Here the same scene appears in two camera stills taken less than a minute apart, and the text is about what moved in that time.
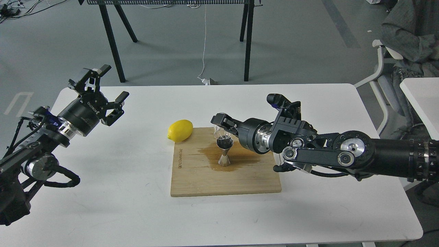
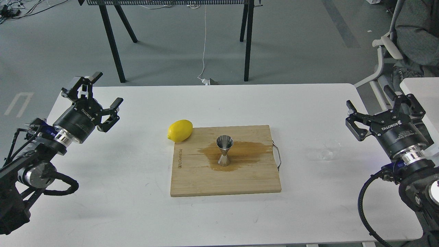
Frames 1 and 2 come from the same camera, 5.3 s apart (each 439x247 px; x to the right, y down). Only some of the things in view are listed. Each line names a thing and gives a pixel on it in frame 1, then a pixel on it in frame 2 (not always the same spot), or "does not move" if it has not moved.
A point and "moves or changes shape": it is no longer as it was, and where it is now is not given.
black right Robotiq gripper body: x=253 y=133 to x=396 y=131
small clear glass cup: x=220 y=133 moves or changes shape
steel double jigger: x=224 y=145 does not move
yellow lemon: x=180 y=130 does not move
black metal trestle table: x=115 y=4 does not move
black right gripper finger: x=226 y=122 to x=359 y=134
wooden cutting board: x=196 y=172 does not move
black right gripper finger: x=233 y=129 to x=406 y=104
